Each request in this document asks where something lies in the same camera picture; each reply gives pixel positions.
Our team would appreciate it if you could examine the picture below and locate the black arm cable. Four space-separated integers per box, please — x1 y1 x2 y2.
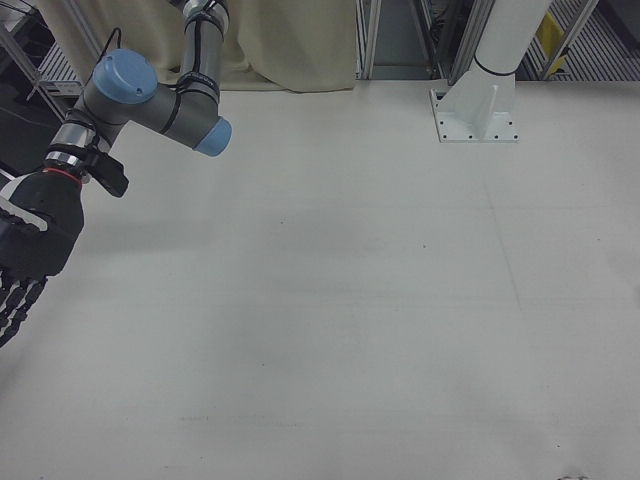
97 0 221 132

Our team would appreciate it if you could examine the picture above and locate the white pedestal column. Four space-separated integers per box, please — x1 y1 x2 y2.
429 0 551 145

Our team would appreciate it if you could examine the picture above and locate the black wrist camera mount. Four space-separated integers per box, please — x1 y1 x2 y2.
83 147 130 199

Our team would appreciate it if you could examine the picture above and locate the beige curtain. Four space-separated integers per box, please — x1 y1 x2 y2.
37 0 357 94

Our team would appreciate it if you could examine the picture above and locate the yellow tag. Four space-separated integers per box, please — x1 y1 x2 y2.
535 12 565 50

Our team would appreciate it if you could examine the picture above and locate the metal shelf rack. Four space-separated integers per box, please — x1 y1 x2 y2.
0 0 101 126

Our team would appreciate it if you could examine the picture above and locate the aluminium frame structure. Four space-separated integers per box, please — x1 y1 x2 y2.
355 0 596 81

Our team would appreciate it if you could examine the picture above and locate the black robot dexterous hand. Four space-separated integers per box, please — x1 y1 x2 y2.
0 169 86 349

